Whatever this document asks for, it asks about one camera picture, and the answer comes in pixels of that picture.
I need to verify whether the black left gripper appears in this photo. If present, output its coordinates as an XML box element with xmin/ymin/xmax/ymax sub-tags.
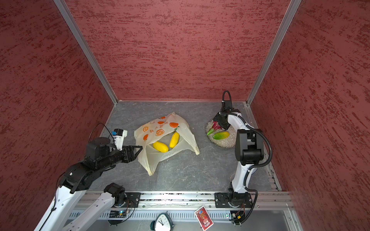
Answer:
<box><xmin>98</xmin><ymin>144</ymin><xmax>143</xmax><ymax>171</ymax></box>

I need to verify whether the pink dragon fruit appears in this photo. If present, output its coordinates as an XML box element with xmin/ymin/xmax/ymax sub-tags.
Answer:
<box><xmin>207</xmin><ymin>121</ymin><xmax>221</xmax><ymax>136</ymax></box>

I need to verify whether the fruit print plastic bag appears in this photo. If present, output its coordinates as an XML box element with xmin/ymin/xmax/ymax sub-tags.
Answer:
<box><xmin>134</xmin><ymin>112</ymin><xmax>200</xmax><ymax>176</ymax></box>

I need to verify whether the green mango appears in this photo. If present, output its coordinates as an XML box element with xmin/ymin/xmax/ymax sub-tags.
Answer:
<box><xmin>213</xmin><ymin>131</ymin><xmax>230</xmax><ymax>140</ymax></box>

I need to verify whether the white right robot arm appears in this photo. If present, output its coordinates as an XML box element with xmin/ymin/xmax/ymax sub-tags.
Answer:
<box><xmin>214</xmin><ymin>112</ymin><xmax>265</xmax><ymax>193</ymax></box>

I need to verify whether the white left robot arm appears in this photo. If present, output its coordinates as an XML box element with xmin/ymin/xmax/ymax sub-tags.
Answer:
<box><xmin>36</xmin><ymin>137</ymin><xmax>143</xmax><ymax>231</ymax></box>

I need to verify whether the white teal alarm clock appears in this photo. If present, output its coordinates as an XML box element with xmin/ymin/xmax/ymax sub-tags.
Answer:
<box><xmin>150</xmin><ymin>212</ymin><xmax>174</xmax><ymax>231</ymax></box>

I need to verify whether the red playing card pack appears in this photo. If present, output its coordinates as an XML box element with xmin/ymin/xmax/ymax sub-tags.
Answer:
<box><xmin>194</xmin><ymin>206</ymin><xmax>214</xmax><ymax>231</ymax></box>

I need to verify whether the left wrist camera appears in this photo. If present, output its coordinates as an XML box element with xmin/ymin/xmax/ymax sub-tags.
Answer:
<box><xmin>111</xmin><ymin>129</ymin><xmax>128</xmax><ymax>151</ymax></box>

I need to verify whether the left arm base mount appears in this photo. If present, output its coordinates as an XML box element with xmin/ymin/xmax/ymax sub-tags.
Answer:
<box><xmin>114</xmin><ymin>192</ymin><xmax>142</xmax><ymax>208</ymax></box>

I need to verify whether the black corrugated cable conduit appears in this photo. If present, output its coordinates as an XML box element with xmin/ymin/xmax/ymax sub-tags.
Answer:
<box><xmin>221</xmin><ymin>90</ymin><xmax>273</xmax><ymax>223</ymax></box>

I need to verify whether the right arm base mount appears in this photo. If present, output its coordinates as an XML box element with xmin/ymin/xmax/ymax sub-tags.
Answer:
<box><xmin>214</xmin><ymin>192</ymin><xmax>253</xmax><ymax>209</ymax></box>

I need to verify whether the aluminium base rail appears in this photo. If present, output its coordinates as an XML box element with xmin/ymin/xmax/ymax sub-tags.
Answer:
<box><xmin>89</xmin><ymin>191</ymin><xmax>303</xmax><ymax>231</ymax></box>

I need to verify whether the aluminium corner post right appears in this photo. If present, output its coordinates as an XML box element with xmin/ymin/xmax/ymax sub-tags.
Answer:
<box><xmin>246</xmin><ymin>0</ymin><xmax>302</xmax><ymax>107</ymax></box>

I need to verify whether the aluminium corner post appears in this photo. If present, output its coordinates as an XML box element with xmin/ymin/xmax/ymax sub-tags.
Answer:
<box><xmin>54</xmin><ymin>0</ymin><xmax>119</xmax><ymax>105</ymax></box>
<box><xmin>246</xmin><ymin>0</ymin><xmax>302</xmax><ymax>107</ymax></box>

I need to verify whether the aluminium corner post left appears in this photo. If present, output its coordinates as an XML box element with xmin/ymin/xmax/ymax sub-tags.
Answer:
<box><xmin>54</xmin><ymin>0</ymin><xmax>119</xmax><ymax>105</ymax></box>

